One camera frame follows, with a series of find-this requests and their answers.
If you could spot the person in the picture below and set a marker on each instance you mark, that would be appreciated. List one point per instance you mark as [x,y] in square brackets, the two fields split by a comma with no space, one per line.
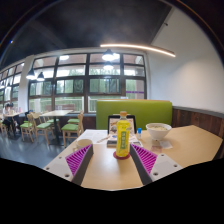
[7,115]

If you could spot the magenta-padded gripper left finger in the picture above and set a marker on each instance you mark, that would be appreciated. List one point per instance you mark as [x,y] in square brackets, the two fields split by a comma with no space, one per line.
[59,167]

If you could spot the light wooden dining table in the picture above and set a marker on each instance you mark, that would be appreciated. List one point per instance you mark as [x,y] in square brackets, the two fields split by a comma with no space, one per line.
[56,113]

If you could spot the open white book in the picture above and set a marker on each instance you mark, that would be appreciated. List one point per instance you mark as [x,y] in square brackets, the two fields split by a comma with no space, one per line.
[93,136]

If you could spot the small blue-capped white tube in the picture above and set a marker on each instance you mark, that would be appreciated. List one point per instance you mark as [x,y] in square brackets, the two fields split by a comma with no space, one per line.
[139,133]

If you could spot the yellow drink bottle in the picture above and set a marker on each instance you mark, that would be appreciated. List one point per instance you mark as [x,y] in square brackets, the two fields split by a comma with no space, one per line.
[123,136]

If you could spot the group of green-seated wooden chairs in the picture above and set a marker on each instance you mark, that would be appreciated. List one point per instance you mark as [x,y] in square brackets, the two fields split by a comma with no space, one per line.
[70,127]

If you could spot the long curved ceiling light strip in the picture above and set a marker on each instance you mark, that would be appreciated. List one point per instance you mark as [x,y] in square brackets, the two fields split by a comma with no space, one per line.
[140,46]

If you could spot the small dark box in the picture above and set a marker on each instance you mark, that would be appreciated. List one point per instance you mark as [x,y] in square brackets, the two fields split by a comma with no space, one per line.
[111,143]

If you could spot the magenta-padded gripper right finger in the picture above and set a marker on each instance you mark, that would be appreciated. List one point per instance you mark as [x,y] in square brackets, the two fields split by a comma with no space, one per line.
[163,166]

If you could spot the white bowl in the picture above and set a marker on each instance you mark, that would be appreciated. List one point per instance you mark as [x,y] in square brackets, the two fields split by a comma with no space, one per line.
[158,131]

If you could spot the black-framed tablet with stickers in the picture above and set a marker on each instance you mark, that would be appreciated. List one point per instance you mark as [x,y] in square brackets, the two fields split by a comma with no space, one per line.
[112,125]

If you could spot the dark-framed window wall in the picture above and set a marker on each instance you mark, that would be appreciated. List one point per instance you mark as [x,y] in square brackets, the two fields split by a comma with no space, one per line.
[73,86]

